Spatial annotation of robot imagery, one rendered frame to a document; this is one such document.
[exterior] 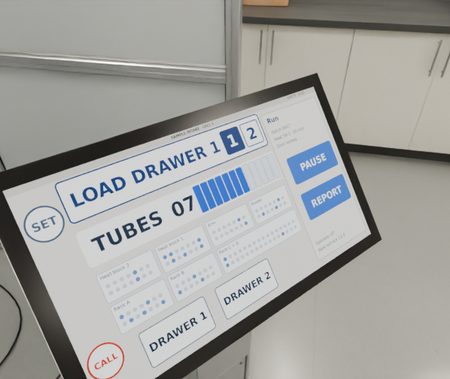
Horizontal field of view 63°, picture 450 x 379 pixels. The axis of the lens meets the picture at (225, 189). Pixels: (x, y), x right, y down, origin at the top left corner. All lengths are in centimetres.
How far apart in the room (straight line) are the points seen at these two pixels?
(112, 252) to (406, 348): 148
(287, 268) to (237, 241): 9
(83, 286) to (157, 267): 9
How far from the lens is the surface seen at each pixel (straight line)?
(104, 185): 46
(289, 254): 56
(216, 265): 50
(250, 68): 252
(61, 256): 45
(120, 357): 48
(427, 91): 262
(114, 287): 46
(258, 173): 54
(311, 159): 61
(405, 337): 181
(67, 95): 141
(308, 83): 65
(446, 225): 240
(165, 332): 49
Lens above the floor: 142
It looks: 38 degrees down
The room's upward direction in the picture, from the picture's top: straight up
